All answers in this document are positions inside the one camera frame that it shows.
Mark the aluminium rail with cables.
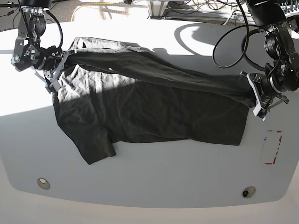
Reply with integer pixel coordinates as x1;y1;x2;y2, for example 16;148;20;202
167;10;245;23

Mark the table grommet hole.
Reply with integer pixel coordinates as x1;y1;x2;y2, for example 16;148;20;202
37;177;50;190
242;186;256;199

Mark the yellow cable on floor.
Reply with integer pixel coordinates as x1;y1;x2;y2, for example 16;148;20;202
71;1;120;22

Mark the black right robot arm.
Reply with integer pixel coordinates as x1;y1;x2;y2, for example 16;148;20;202
11;0;77;93

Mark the dark grey T-shirt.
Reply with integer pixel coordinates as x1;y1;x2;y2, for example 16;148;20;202
53;37;256;164

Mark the left table grommet hole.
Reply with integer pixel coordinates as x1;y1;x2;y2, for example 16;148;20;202
37;177;50;190

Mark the red tape rectangle marking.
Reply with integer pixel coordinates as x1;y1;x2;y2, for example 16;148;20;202
261;130;283;165

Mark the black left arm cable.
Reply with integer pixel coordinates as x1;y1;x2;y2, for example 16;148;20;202
212;24;269;73

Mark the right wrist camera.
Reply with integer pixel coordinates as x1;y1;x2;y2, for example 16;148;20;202
45;80;61;93

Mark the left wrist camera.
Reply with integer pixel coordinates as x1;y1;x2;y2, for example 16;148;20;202
253;105;268;121

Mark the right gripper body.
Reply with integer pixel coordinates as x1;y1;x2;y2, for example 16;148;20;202
35;49;76;85

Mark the right table grommet hole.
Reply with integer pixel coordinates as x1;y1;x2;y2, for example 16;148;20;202
242;186;256;199

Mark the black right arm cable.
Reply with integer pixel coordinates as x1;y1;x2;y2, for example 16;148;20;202
39;10;64;56

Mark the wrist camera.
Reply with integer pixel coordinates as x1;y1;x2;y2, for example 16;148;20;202
45;80;61;93
253;105;268;121

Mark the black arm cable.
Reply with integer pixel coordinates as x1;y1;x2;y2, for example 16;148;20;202
212;24;269;73
39;10;64;56

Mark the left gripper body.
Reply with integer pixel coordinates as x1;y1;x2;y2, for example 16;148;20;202
240;71;289;112

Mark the black cable bundle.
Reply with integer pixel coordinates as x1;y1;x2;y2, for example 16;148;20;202
186;0;241;11

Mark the aluminium frame post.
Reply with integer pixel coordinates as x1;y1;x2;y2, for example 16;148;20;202
146;0;169;19

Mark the black tripod stand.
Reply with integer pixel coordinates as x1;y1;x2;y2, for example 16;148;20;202
0;0;21;26

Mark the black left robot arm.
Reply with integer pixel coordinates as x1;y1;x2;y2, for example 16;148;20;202
241;0;299;117

